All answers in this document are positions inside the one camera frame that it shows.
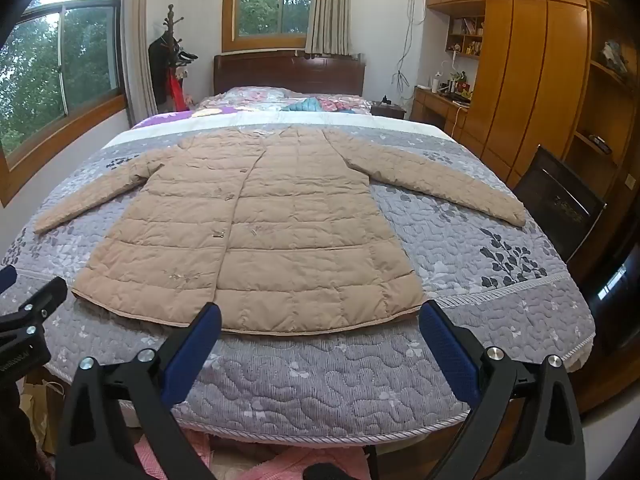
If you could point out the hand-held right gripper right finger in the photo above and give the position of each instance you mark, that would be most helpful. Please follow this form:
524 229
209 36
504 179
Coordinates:
447 355

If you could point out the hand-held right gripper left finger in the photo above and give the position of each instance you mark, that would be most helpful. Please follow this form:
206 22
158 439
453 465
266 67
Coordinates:
192 355

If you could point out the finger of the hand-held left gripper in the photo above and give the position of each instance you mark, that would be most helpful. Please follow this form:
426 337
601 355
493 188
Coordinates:
7 277
42 300

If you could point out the tan quilted coat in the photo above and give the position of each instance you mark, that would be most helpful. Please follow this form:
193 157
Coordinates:
280 220

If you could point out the wooden coat rack with clothes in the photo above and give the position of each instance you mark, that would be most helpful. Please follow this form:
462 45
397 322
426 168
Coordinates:
162 65

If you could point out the brown paper bag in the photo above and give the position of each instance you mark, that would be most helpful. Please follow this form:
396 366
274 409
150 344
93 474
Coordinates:
42 410

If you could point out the grey floral quilted bedspread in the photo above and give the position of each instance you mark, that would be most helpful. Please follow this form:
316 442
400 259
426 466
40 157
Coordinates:
310 385

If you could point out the black glossy panel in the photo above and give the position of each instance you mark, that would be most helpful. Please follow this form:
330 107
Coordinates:
612 305

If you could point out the black chair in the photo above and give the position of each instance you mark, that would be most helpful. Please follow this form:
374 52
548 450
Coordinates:
555 200

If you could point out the large wooden framed window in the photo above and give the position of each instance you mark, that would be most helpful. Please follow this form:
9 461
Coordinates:
55 70

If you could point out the wooden desk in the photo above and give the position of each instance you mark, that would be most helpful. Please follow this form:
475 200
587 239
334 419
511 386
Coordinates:
437 105

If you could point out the dark wooden nightstand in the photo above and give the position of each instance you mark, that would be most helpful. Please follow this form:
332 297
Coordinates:
387 109

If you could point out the floral patchwork bedding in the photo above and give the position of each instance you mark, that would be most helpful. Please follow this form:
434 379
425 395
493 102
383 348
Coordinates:
250 97

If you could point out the teal garment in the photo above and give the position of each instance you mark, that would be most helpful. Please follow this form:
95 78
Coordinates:
305 104

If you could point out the beige curtain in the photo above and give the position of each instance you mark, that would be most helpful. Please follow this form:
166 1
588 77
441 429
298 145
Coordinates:
140 35
330 10

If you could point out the white desk lamp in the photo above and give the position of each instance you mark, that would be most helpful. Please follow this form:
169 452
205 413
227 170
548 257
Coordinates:
445 67

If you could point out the wooden wardrobe with shelves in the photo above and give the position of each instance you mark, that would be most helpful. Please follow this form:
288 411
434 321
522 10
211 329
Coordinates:
530 70

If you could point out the dark wooden headboard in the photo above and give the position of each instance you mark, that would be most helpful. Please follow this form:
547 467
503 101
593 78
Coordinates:
290 72

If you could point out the small wooden framed window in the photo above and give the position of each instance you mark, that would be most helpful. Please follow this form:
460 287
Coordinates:
265 5

